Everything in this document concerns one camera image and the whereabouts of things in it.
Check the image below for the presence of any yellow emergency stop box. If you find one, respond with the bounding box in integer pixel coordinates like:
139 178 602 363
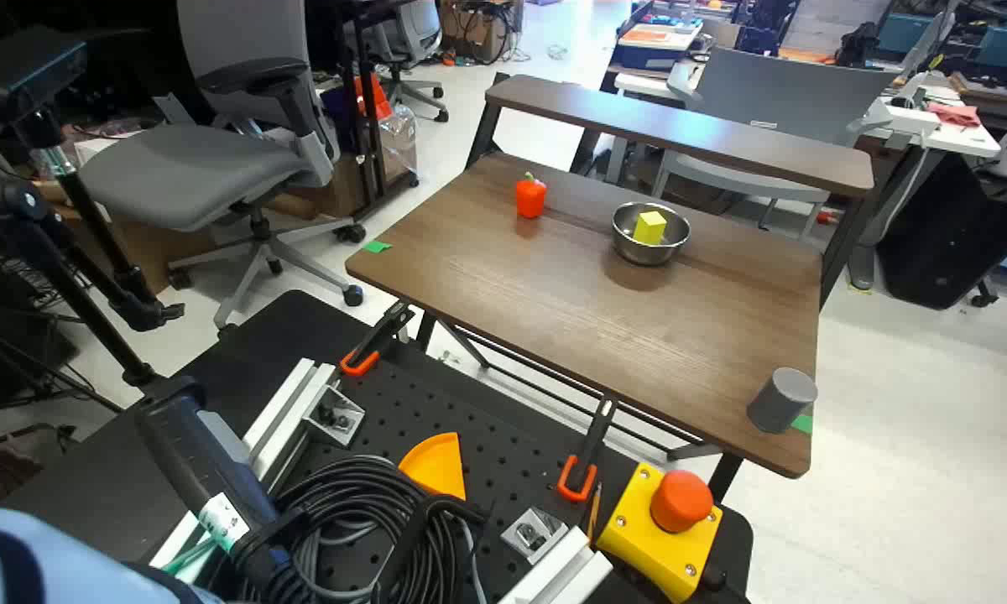
597 464 724 604

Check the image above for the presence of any black camera tripod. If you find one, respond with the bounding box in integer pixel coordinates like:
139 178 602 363
0 27 182 389

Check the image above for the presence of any black coiled cable bundle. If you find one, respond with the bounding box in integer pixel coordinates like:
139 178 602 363
227 451 489 604

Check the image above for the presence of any black orange clamp right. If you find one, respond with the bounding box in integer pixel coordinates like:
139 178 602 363
555 397 620 509

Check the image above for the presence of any black orange clamp left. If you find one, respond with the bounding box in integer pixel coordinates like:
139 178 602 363
338 302 412 378

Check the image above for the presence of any grey chair behind table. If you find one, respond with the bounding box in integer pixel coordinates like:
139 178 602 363
650 49 894 236

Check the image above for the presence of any yellow block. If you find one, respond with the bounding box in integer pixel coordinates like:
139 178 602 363
633 212 667 244

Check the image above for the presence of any black orange clamp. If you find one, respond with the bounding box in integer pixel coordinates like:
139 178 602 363
555 397 620 509
338 302 412 378

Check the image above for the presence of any long brown back table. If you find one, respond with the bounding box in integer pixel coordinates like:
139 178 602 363
465 74 877 302

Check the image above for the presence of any grey cylinder cup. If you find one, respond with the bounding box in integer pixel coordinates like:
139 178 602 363
747 366 820 433

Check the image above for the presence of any orange toy bell pepper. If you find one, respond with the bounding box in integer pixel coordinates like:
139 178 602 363
513 173 548 219

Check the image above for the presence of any grey office chair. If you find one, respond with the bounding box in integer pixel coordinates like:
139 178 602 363
79 0 364 328

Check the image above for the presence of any silver metal bowl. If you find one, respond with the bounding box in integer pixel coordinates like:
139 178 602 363
610 202 691 269

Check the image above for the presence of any green tape marker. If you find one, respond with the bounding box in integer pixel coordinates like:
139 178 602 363
364 237 393 254

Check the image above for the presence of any orange triangular plastic piece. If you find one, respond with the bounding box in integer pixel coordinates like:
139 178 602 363
398 433 465 500

